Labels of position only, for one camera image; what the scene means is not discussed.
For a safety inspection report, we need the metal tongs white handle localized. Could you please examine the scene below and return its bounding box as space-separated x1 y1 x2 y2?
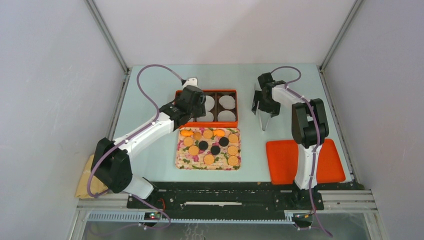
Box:
254 83 279 131

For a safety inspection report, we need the orange cookie tin box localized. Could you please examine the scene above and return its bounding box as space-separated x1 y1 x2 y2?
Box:
180 89 239 128

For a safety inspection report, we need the round tan biscuit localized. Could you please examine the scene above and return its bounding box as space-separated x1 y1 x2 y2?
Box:
203 154 215 165
202 129 214 139
183 136 194 147
227 155 239 167
227 145 239 156
228 133 239 144
188 145 200 156

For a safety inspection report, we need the black sandwich cookie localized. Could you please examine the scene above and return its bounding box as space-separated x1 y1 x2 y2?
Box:
210 145 221 156
198 140 209 151
218 136 229 147

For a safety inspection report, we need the floral rectangular tray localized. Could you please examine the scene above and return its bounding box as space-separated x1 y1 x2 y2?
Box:
175 127 242 171

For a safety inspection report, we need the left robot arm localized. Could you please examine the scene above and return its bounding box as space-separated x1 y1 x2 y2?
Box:
86 85 206 208

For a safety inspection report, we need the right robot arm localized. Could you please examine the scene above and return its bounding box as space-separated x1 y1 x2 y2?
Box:
251 72 329 209

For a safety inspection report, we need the white paper cup liner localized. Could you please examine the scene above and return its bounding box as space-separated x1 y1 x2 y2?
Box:
218 95 236 110
196 111 214 122
217 110 236 122
204 95 215 112

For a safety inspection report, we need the orange fish shaped cookie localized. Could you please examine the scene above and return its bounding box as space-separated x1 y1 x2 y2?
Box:
212 129 226 137
180 129 194 137

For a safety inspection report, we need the orange swirl cookie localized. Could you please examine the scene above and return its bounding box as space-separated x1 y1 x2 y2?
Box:
193 131 203 141

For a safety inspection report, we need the orange tin lid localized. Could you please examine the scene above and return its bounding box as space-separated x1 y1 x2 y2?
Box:
265 138 346 185

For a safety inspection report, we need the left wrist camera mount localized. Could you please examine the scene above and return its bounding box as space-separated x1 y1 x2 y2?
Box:
181 77 198 88

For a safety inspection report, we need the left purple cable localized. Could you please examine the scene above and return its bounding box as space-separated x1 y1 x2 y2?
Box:
86 64 185 231

